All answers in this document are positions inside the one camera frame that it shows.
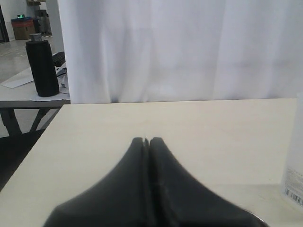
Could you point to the black cylindrical bottle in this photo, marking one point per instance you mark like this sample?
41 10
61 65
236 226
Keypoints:
40 58

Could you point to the grey side table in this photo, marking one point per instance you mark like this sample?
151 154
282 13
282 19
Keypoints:
8 117

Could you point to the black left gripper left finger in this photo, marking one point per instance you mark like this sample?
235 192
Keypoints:
120 199

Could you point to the clear plastic container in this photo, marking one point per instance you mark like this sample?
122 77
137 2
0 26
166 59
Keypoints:
292 180

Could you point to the cardboard box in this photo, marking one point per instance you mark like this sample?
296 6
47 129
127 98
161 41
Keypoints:
23 28

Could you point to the white backdrop curtain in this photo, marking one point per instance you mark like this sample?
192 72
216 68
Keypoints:
121 51

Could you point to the white papers on side table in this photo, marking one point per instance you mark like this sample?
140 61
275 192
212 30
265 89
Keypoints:
21 87

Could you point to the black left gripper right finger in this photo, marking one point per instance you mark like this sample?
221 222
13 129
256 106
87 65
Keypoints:
182 201

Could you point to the black keyboard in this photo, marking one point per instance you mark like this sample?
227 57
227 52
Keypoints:
59 59

